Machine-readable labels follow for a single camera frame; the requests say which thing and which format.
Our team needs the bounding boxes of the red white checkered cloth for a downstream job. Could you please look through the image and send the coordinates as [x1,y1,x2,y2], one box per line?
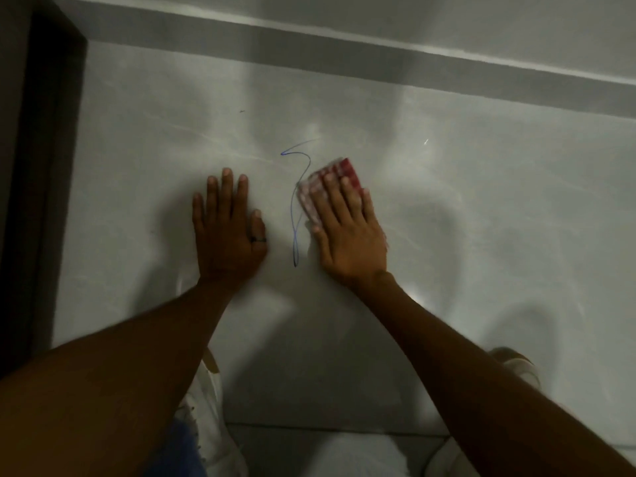
[296,157,389,251]

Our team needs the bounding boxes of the person's right hand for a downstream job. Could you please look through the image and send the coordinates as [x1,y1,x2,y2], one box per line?
[307,173,389,290]

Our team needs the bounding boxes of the person's right forearm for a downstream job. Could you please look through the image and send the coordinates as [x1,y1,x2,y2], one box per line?
[348,271,636,477]

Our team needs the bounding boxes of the blue denim shorts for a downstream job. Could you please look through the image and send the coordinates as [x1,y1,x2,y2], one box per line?
[143,417,209,477]

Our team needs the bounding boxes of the person's left hand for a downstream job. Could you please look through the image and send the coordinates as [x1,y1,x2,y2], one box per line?
[191,167,269,290]

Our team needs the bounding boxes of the person's left forearm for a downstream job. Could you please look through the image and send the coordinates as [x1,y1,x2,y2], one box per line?
[0,279,240,477]

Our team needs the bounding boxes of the blue pen scribble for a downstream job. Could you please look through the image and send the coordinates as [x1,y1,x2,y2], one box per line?
[280,138,323,268]

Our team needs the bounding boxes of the grey skirting board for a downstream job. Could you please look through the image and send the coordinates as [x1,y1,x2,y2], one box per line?
[50,0,636,120]

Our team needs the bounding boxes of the dark wooden door frame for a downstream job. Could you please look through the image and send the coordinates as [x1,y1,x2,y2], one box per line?
[0,0,89,379]

